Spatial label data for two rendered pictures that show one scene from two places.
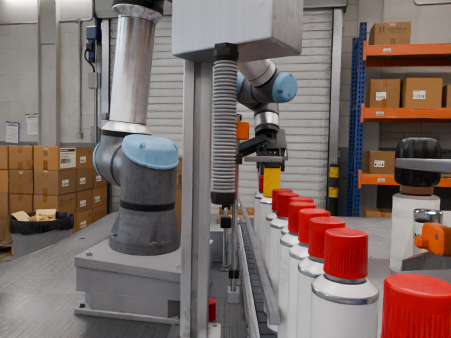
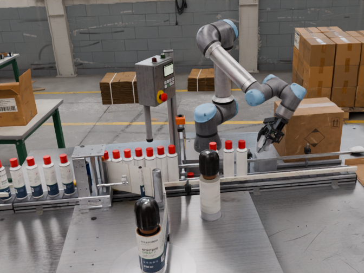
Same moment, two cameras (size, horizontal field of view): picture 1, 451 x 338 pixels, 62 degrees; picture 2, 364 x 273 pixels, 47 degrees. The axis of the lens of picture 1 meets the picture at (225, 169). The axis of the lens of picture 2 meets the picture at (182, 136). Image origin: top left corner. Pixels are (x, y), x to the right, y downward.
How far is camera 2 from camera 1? 208 cm
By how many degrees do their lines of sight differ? 86
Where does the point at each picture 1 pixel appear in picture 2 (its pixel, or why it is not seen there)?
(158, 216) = (198, 138)
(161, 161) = (196, 119)
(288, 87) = (250, 99)
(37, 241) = not seen: outside the picture
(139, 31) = not seen: hidden behind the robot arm
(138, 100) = (217, 88)
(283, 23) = (143, 99)
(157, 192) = (197, 129)
